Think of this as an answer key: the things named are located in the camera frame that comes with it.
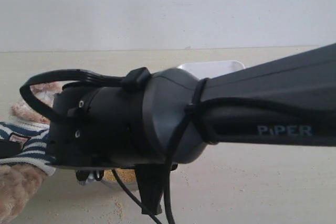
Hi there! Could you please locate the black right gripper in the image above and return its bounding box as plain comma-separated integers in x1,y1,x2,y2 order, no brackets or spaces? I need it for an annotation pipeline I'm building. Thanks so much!
47,82,164,215

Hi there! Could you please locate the plush teddy bear striped sweater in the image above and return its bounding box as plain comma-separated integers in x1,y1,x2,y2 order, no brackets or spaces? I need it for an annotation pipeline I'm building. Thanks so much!
0,81,64,224

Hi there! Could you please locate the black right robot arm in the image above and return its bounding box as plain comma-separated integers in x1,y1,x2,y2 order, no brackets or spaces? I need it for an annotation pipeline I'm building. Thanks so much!
47,45,335,222

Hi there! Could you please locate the steel bowl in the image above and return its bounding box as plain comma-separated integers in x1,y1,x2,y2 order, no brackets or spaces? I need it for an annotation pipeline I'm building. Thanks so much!
101,179,138,191

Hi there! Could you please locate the yellow millet grain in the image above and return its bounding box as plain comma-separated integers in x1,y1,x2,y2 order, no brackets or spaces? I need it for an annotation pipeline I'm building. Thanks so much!
103,168,136,184

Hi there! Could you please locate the white plastic tray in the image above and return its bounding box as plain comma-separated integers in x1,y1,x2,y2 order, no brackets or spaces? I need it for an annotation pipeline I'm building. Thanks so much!
177,60,246,79

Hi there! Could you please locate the black cable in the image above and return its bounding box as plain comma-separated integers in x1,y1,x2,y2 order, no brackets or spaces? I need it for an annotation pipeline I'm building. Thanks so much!
19,67,336,224

